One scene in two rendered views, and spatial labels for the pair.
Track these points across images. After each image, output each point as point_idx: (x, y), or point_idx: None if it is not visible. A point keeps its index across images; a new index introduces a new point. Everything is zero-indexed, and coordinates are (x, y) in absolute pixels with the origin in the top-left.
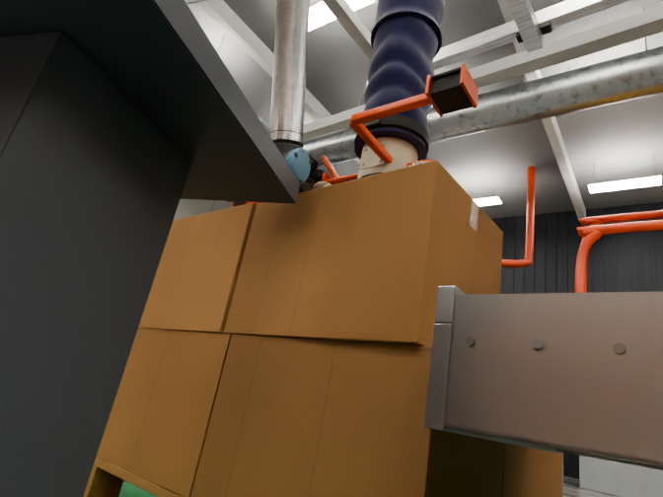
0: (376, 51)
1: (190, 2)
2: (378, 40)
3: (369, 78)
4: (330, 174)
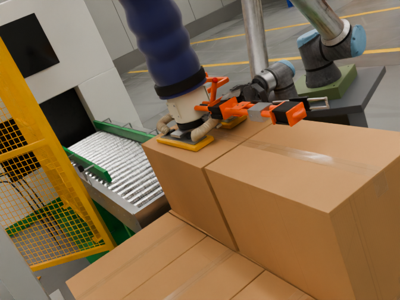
0: (175, 2)
1: (308, 18)
2: None
3: (181, 22)
4: (215, 96)
